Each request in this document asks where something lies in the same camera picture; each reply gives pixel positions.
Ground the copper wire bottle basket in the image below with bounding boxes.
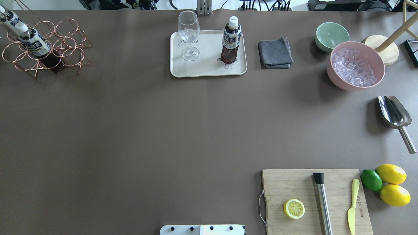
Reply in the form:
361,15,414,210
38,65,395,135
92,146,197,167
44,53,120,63
1,0,92,78

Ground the cream serving tray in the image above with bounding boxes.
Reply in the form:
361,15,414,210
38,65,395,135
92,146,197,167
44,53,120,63
170,30,247,78

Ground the grey folded cloth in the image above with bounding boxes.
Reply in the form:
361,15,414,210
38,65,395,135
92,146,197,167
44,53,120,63
257,36,294,69

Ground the clear wine glass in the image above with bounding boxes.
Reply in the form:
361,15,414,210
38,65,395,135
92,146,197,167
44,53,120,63
178,10,200,61

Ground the bamboo cutting board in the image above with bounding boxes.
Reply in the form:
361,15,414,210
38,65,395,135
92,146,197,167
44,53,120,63
262,169,360,235

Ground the half lemon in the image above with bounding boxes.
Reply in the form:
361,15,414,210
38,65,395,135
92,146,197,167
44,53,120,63
283,199,305,220

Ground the green bowl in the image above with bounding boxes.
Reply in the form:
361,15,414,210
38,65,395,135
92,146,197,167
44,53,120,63
315,22,350,52

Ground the steel muddler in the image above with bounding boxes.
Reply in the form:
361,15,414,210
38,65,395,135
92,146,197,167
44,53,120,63
313,172,333,235

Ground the pink bowl with ice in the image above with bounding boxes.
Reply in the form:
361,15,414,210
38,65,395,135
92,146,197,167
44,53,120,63
327,41,385,91

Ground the green lime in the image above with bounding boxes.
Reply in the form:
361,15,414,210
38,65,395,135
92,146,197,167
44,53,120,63
360,169,383,192

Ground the yellow plastic knife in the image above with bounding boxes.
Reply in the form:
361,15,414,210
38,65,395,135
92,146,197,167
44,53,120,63
347,179,360,235

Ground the metal ice scoop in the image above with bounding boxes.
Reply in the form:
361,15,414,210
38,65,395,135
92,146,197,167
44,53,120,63
378,96,417,154

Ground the yellow lemon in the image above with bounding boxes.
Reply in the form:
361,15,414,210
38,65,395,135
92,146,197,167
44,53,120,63
375,164,407,185
379,184,411,207

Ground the wooden stand base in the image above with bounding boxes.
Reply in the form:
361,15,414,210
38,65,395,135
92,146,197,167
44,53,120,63
363,0,418,66

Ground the aluminium frame post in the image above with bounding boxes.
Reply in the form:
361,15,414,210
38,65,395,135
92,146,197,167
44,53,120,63
196,0,212,15

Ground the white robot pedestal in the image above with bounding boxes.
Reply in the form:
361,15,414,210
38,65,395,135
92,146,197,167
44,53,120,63
159,224,246,235

